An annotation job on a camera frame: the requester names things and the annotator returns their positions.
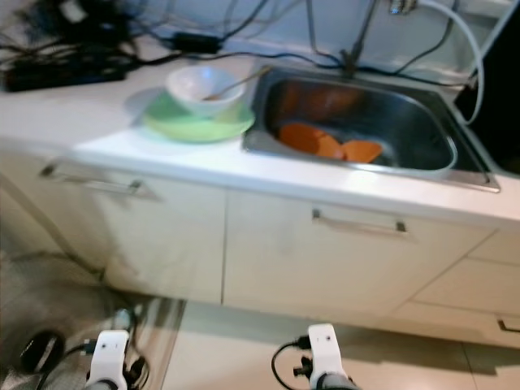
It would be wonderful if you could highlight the green plate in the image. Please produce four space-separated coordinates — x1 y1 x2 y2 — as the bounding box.
142 93 254 143

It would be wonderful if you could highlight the orange plate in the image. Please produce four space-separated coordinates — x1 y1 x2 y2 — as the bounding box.
278 122 342 159

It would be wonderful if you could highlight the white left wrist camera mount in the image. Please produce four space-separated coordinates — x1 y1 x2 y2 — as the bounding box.
93 329 135 387

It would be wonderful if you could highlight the chrome faucet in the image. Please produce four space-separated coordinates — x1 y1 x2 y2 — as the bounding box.
390 0 423 15

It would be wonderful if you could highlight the white bowl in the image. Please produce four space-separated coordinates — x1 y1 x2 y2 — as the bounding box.
165 65 246 119

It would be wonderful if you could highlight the black power adapter brick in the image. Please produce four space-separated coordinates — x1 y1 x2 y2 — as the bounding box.
171 32 224 55

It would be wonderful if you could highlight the black power cable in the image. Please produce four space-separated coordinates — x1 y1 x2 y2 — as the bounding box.
305 0 346 67

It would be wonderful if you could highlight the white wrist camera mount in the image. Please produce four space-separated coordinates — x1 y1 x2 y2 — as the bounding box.
93 329 135 387
307 323 344 379

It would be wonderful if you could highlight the black charger with white label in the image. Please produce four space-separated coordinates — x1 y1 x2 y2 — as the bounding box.
32 0 131 41

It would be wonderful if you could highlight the black power strip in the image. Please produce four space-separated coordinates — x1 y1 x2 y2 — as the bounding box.
4 61 131 92

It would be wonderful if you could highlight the wire-guard floor fan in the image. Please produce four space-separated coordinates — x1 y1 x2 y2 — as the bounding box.
0 252 188 390

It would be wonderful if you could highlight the stainless steel sink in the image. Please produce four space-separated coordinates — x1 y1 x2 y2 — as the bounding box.
242 65 501 193

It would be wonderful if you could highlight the cream kitchen cabinet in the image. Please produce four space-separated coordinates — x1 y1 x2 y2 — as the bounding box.
0 142 520 350

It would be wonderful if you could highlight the white faucet hose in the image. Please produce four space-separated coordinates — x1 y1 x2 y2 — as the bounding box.
422 0 486 127

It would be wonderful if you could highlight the orange bowl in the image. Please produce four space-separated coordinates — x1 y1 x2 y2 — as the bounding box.
341 140 384 163

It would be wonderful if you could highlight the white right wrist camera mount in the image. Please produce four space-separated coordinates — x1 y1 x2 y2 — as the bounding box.
307 323 344 379

